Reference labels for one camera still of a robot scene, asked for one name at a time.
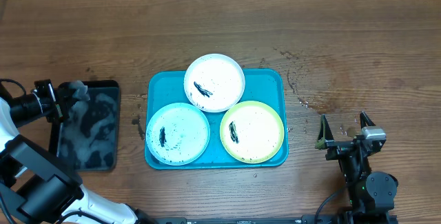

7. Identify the white plate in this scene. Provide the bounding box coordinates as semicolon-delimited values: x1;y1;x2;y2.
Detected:
183;54;245;112

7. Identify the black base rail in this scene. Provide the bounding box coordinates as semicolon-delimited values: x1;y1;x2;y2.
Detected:
151;213;400;224

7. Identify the teal plastic serving tray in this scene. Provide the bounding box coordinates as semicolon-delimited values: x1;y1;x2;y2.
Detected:
145;69;289;170

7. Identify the yellow-green plate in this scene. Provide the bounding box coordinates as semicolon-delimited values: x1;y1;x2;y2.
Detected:
219;101;285;164

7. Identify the black plastic water tray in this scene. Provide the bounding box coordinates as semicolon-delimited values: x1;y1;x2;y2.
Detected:
49;80;121;171

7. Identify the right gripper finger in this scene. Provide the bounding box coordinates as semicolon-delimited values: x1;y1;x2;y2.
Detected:
315;114;334;150
360;111;376;128

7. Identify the green scouring sponge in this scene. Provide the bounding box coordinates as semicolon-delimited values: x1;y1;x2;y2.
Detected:
68;81;90;101

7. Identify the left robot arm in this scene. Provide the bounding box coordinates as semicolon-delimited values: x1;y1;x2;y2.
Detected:
1;80;140;224

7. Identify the light blue plate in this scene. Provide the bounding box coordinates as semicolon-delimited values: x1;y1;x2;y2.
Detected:
145;103;210;166

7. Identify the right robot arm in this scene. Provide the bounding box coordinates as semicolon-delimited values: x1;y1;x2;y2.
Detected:
313;112;398;223

